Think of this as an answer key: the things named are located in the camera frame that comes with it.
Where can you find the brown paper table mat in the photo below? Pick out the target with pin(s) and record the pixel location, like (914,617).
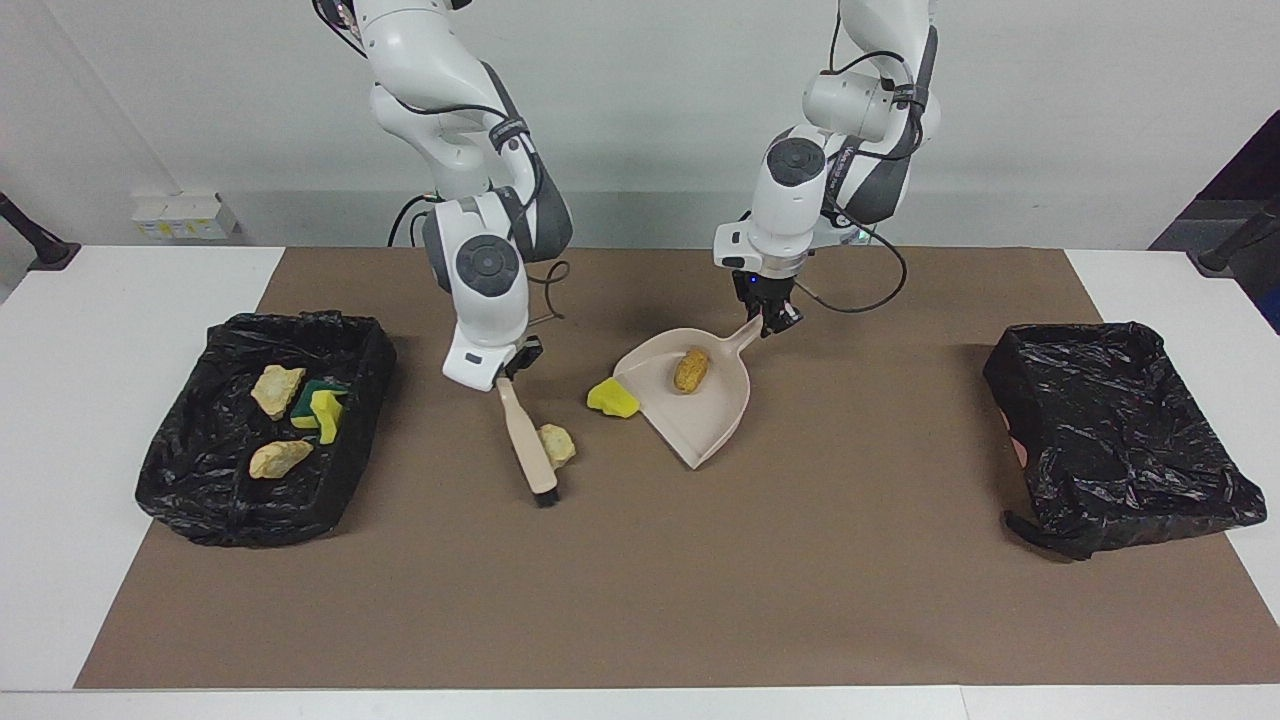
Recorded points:
(640,620)

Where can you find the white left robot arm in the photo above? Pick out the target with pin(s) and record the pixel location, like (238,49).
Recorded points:
(790,200)

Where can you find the black stand leg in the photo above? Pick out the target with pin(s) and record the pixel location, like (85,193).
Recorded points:
(40,248)
(1225,255)

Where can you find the pale yellow paper ball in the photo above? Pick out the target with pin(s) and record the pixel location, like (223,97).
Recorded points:
(558,445)
(278,390)

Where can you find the green and yellow sponge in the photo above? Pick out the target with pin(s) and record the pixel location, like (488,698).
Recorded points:
(318,392)

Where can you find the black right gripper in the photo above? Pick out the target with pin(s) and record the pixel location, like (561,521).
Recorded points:
(528,354)

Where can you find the yellow sponge with green edge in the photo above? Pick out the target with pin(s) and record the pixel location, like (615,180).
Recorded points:
(328,415)

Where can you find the bin lined with black bag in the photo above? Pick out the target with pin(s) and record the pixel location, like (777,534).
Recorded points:
(200,490)
(1120,430)

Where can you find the beige hand brush black bristles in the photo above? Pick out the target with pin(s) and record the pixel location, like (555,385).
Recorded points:
(528,440)

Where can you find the white cardboard box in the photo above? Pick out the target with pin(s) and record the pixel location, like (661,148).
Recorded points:
(185,218)

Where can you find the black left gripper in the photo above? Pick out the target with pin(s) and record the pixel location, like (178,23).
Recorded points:
(762,288)

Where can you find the plain yellow sponge piece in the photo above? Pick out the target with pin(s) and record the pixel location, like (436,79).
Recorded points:
(612,398)

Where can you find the brown ridged foam roll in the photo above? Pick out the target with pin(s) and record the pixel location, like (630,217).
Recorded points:
(690,370)

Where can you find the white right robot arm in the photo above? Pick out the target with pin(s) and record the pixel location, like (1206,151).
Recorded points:
(490,300)

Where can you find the beige plastic dustpan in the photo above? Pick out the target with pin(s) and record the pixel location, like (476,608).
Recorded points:
(710,420)

